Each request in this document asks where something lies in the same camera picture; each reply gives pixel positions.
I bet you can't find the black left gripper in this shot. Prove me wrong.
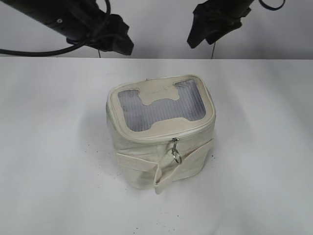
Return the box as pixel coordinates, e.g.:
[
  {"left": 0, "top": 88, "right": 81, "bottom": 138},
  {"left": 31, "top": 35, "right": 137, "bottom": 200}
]
[{"left": 90, "top": 14, "right": 134, "bottom": 56}]

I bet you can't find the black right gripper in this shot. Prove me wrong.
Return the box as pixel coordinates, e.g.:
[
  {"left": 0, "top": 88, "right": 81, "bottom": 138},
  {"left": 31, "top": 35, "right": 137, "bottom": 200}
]
[{"left": 187, "top": 1, "right": 244, "bottom": 48}]

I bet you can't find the cream canvas zipper bag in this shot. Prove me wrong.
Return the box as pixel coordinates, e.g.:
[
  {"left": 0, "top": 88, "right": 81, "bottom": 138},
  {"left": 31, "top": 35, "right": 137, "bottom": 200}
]
[{"left": 106, "top": 74, "right": 216, "bottom": 194}]

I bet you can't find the metal zipper pull ring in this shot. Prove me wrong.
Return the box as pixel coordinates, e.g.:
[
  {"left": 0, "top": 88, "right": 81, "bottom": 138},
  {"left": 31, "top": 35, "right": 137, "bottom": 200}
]
[{"left": 170, "top": 137, "right": 183, "bottom": 165}]

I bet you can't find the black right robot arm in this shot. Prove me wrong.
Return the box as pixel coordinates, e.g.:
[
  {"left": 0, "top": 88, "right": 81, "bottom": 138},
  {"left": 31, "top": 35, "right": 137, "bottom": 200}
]
[{"left": 187, "top": 0, "right": 253, "bottom": 48}]

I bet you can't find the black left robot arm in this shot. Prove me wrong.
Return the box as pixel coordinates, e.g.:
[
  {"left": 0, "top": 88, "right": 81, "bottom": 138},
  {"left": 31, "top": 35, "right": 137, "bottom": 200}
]
[{"left": 0, "top": 0, "right": 134, "bottom": 57}]

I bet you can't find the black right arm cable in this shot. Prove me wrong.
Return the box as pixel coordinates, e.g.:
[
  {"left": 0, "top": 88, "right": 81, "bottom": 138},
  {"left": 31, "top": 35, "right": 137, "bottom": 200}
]
[{"left": 258, "top": 0, "right": 287, "bottom": 10}]

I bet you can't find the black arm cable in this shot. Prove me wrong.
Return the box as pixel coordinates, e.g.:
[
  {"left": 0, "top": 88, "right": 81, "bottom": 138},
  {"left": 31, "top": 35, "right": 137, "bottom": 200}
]
[
  {"left": 0, "top": 0, "right": 113, "bottom": 56},
  {"left": 258, "top": 0, "right": 287, "bottom": 10}
]

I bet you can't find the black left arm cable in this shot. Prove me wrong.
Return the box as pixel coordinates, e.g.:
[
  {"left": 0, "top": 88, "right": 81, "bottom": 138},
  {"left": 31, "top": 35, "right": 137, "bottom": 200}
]
[{"left": 0, "top": 0, "right": 113, "bottom": 56}]

